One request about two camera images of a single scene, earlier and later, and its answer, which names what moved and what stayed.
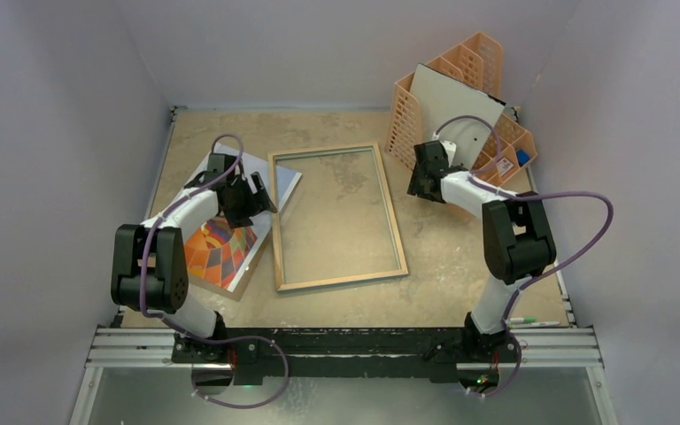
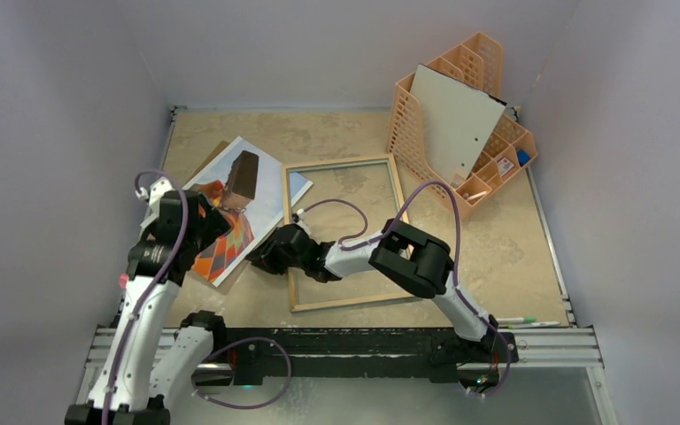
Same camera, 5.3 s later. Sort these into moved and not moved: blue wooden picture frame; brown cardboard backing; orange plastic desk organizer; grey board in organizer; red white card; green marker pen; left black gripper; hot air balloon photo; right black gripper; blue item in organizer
Moved: right black gripper; brown cardboard backing; blue wooden picture frame; left black gripper
Not moved: orange plastic desk organizer; blue item in organizer; grey board in organizer; hot air balloon photo; green marker pen; red white card
